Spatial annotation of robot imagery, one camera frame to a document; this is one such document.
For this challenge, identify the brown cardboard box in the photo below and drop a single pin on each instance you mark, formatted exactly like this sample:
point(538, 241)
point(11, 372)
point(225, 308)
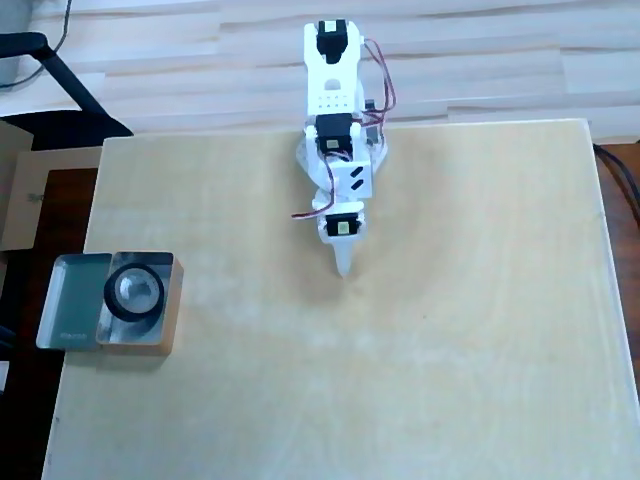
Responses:
point(30, 200)

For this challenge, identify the black roll of tape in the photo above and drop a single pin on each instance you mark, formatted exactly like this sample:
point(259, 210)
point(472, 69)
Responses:
point(111, 300)

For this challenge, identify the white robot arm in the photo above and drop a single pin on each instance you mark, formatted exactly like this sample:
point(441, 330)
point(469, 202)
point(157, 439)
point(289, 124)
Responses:
point(332, 95)

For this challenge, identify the black monitor stand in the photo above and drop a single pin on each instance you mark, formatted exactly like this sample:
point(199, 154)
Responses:
point(65, 75)

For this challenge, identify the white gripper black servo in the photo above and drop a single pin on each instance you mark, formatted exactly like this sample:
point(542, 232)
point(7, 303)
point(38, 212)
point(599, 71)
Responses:
point(343, 228)

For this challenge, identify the grey metal tin lid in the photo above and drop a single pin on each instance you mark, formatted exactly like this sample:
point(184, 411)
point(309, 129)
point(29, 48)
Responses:
point(70, 300)

